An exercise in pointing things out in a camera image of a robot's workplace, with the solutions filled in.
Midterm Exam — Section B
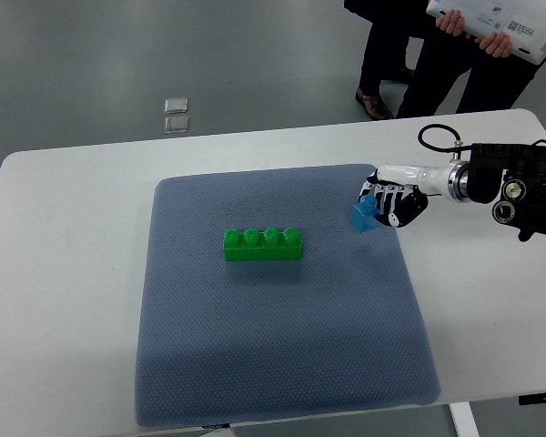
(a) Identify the metal floor plate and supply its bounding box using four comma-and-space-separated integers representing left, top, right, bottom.
165, 115, 189, 134
164, 97, 188, 114

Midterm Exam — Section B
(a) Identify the blue toy block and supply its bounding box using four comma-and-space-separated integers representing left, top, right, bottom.
350, 195, 379, 233

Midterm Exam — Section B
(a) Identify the green four-stud toy block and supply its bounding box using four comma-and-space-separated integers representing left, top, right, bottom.
222, 228, 302, 261

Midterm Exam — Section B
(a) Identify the person in dark trousers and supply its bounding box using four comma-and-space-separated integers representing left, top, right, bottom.
344, 0, 433, 121

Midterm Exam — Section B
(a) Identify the white table leg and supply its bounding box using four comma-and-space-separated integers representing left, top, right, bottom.
449, 402, 480, 437

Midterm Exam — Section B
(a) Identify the lower metal floor plate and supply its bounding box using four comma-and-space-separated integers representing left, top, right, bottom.
165, 115, 189, 134

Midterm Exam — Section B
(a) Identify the black looped cable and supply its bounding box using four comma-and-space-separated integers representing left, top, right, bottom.
418, 124, 465, 165

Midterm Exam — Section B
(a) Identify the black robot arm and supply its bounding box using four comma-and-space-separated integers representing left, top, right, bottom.
460, 139, 546, 242

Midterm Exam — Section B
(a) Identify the upper metal floor plate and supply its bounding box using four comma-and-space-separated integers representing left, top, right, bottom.
164, 97, 188, 114

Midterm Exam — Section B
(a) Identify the blue-grey textured mat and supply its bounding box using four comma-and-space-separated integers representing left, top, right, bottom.
135, 164, 440, 427

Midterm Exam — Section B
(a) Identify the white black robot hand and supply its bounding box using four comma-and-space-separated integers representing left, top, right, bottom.
359, 161, 469, 228

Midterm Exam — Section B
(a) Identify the black table control panel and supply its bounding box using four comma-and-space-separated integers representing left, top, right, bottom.
518, 392, 546, 406

